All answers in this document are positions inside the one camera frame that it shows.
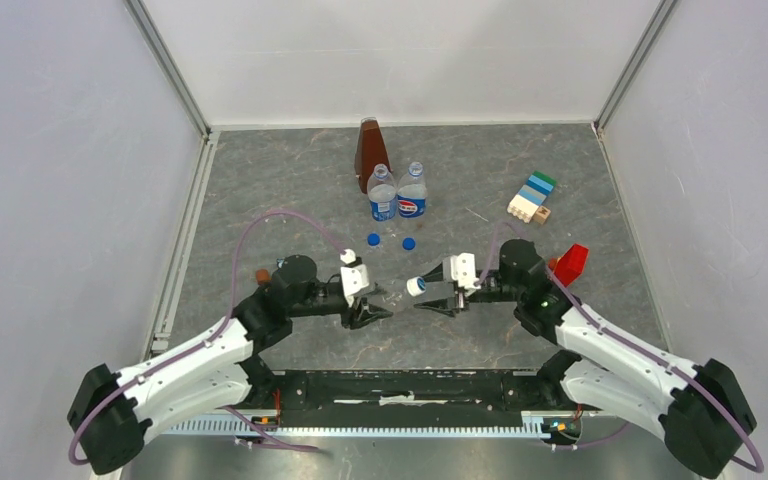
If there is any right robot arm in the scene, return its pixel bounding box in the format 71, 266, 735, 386
406, 239, 765, 479

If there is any blue green stacked block toy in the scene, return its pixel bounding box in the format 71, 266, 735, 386
506, 170, 557, 223

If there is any light wooden cube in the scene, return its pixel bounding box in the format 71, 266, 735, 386
532, 206, 551, 225

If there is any clear unlabelled plastic bottle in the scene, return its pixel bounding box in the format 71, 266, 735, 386
367, 279, 420, 313

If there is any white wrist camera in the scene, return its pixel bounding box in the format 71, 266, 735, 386
442, 253, 480, 296
339, 249, 371, 307

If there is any aluminium frame post right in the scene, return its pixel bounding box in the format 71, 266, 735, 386
592, 0, 679, 139

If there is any aluminium frame post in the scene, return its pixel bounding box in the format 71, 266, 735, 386
592, 0, 679, 139
123, 0, 212, 138

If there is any small brown toy piece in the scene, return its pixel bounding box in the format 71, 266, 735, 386
255, 269, 271, 286

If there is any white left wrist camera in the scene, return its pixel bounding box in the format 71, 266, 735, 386
339, 249, 371, 307

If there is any aluminium frame post left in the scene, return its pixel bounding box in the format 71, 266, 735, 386
123, 0, 212, 138

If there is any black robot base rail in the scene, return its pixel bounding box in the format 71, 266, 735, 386
234, 354, 593, 445

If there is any white blue Pocari cap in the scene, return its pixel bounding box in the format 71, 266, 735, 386
405, 276, 426, 297

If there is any red toy block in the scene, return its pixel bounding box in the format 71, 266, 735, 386
549, 243, 590, 287

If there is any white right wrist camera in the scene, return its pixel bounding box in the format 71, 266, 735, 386
442, 253, 480, 296

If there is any brown wooden metronome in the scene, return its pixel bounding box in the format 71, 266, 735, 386
354, 117, 392, 194

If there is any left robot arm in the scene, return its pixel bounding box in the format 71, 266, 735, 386
67, 255, 398, 475

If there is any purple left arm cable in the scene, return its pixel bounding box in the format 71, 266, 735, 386
67, 210, 352, 466

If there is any Pepsi bottle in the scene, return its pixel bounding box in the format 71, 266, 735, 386
367, 164, 397, 222
397, 161, 428, 218

